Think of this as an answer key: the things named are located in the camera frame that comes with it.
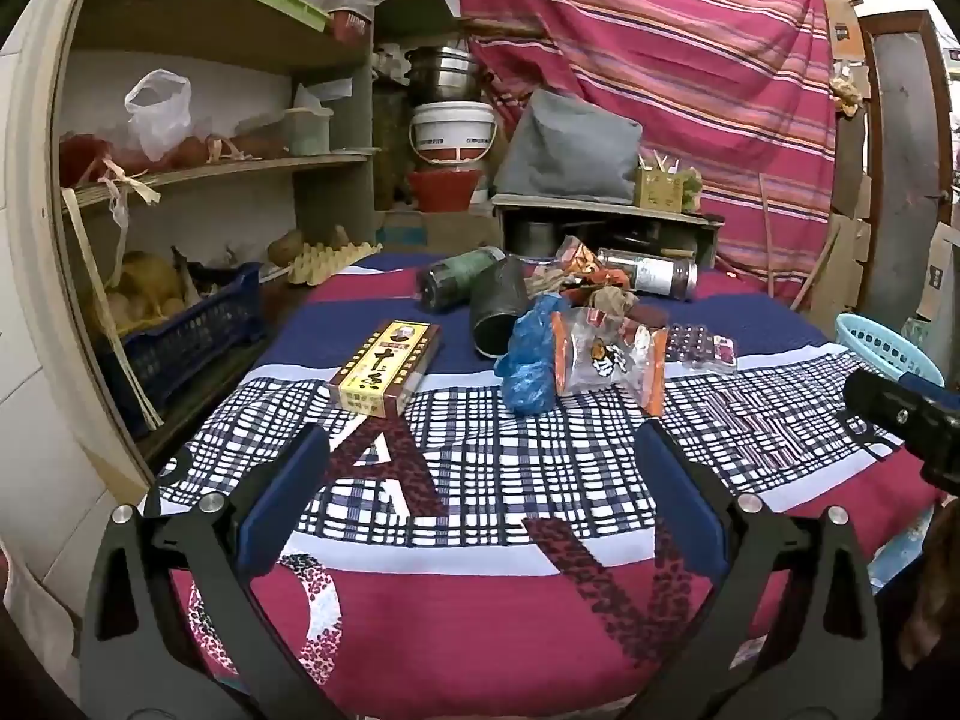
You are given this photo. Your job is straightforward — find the small wooden cabinet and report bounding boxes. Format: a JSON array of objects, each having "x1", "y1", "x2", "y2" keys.
[{"x1": 491, "y1": 193, "x2": 727, "y2": 271}]

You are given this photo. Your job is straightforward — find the printed plaid striped tablecloth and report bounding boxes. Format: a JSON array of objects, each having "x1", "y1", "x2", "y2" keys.
[{"x1": 142, "y1": 247, "x2": 946, "y2": 720}]

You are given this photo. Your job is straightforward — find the yellow brown cardboard box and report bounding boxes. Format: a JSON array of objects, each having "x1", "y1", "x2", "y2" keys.
[{"x1": 328, "y1": 319, "x2": 443, "y2": 419}]

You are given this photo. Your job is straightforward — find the blue printed cardboard box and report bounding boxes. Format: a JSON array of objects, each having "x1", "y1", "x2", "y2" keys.
[{"x1": 375, "y1": 210, "x2": 500, "y2": 252}]

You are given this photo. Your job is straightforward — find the curved wooden stick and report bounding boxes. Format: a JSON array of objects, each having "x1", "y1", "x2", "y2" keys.
[{"x1": 787, "y1": 225, "x2": 841, "y2": 308}]

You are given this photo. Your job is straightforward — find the dark blue plastic crate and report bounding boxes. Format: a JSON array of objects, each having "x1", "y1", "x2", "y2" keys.
[{"x1": 101, "y1": 262, "x2": 265, "y2": 421}]

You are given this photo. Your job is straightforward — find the stainless steel pot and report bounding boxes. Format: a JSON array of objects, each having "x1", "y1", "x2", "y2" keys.
[{"x1": 405, "y1": 45, "x2": 485, "y2": 106}]

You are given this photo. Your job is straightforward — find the bamboo utensil holder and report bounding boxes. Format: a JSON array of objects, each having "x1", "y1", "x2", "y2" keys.
[{"x1": 634, "y1": 152, "x2": 685, "y2": 211}]

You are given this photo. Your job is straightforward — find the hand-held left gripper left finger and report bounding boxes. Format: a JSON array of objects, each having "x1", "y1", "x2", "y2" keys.
[{"x1": 79, "y1": 424, "x2": 342, "y2": 720}]

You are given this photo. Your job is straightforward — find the cardboard sheets on wall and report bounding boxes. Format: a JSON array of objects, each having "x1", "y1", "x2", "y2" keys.
[{"x1": 821, "y1": 0, "x2": 875, "y2": 308}]

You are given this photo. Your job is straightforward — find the light blue plastic basket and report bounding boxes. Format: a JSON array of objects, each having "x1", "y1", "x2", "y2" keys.
[{"x1": 834, "y1": 313, "x2": 947, "y2": 391}]

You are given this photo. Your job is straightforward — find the yellow round produce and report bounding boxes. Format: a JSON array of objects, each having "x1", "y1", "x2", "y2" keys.
[{"x1": 112, "y1": 251, "x2": 185, "y2": 316}]

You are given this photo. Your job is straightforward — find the brown sweet potato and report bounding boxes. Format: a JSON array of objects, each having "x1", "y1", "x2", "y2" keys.
[
  {"x1": 174, "y1": 135, "x2": 226, "y2": 168},
  {"x1": 225, "y1": 131, "x2": 287, "y2": 160}
]

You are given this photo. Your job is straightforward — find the long wooden handle tool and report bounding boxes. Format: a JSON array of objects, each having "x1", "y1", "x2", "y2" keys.
[{"x1": 757, "y1": 172, "x2": 781, "y2": 301}]

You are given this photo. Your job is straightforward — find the clear jar with white label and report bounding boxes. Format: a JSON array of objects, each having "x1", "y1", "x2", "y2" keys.
[{"x1": 598, "y1": 247, "x2": 700, "y2": 303}]

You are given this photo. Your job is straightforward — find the small metal pot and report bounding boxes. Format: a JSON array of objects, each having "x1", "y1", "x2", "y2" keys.
[{"x1": 516, "y1": 220, "x2": 557, "y2": 257}]

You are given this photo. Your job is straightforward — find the green plastic tray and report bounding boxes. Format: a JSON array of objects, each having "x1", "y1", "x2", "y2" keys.
[{"x1": 225, "y1": 0, "x2": 332, "y2": 32}]

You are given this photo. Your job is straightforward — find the cardboard egg tray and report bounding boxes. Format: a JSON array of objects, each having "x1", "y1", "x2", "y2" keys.
[{"x1": 289, "y1": 241, "x2": 383, "y2": 287}]

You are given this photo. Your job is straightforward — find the red orange snack wrapper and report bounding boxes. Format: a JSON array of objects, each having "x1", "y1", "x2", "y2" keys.
[{"x1": 553, "y1": 235, "x2": 610, "y2": 286}]

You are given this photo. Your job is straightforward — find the grey door with wooden frame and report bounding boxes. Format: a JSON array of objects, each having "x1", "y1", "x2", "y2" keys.
[{"x1": 859, "y1": 10, "x2": 953, "y2": 308}]

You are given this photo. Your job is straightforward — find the orange clear snack bag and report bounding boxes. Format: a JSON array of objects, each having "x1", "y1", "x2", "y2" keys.
[{"x1": 551, "y1": 306, "x2": 668, "y2": 419}]

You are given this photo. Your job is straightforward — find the blue plastic bag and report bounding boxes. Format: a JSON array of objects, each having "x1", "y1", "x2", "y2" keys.
[{"x1": 493, "y1": 292, "x2": 565, "y2": 416}]

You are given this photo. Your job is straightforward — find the red striped cloth curtain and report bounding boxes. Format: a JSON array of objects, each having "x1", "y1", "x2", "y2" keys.
[{"x1": 454, "y1": 0, "x2": 837, "y2": 308}]

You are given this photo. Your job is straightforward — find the plain cardboard box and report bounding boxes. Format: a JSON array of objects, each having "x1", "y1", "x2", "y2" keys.
[{"x1": 915, "y1": 221, "x2": 960, "y2": 323}]

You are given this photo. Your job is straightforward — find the grey fabric cover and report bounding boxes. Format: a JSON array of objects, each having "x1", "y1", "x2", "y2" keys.
[{"x1": 491, "y1": 88, "x2": 644, "y2": 203}]

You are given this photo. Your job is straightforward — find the red plastic basin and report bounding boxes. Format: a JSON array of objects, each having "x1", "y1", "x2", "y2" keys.
[{"x1": 407, "y1": 167, "x2": 486, "y2": 212}]

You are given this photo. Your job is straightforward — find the white plastic bag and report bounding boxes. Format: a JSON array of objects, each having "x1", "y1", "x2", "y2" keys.
[{"x1": 124, "y1": 69, "x2": 194, "y2": 162}]

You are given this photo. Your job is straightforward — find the wooden shelf unit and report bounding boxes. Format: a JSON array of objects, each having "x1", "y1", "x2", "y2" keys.
[{"x1": 0, "y1": 0, "x2": 380, "y2": 481}]

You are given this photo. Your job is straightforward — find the white plastic bucket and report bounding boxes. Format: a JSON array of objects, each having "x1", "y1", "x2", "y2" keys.
[{"x1": 409, "y1": 100, "x2": 498, "y2": 166}]

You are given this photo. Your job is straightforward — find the clear plastic container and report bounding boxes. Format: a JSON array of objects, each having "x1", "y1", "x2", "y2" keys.
[{"x1": 283, "y1": 105, "x2": 333, "y2": 158}]

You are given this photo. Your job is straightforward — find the purple candy blister tray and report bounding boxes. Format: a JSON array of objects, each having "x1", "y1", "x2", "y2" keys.
[{"x1": 664, "y1": 322, "x2": 739, "y2": 374}]

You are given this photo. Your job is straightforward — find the wooden wall shelf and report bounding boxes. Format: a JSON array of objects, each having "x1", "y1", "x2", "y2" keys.
[{"x1": 371, "y1": 0, "x2": 470, "y2": 42}]

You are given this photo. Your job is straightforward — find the clear jar with green label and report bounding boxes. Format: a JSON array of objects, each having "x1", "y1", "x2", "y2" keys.
[{"x1": 416, "y1": 245, "x2": 509, "y2": 314}]

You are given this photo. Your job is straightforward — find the dark cylindrical tin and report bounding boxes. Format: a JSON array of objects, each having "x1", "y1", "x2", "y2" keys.
[{"x1": 469, "y1": 256, "x2": 531, "y2": 359}]

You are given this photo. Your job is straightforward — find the brown wrapper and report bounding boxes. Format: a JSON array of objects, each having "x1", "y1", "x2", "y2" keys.
[{"x1": 523, "y1": 264, "x2": 640, "y2": 320}]

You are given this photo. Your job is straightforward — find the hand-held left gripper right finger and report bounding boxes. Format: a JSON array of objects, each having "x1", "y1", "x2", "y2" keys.
[{"x1": 622, "y1": 420, "x2": 886, "y2": 720}]

